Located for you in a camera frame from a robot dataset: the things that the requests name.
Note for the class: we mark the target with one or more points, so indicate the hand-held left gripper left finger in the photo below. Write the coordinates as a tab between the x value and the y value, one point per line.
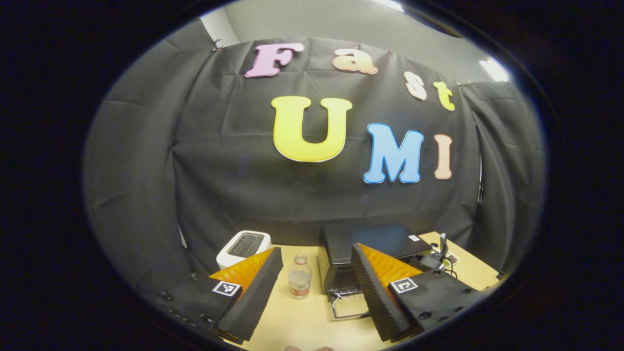
256	292

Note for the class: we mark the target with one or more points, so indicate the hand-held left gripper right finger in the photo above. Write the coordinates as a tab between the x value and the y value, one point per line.
373	292

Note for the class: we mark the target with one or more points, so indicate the black electric oven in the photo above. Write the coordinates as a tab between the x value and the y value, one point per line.
370	239

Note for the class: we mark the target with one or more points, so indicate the clear plastic bottle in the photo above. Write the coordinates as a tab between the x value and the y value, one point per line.
299	280

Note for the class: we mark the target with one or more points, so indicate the white toaster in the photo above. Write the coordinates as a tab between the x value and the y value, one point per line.
243	243

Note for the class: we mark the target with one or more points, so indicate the black backdrop cloth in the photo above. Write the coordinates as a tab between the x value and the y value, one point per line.
234	170

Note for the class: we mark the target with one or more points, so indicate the small ceiling light panel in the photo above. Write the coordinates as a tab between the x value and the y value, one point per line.
495	69

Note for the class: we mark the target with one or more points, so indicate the large ceiling light panel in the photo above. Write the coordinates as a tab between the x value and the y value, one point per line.
390	4

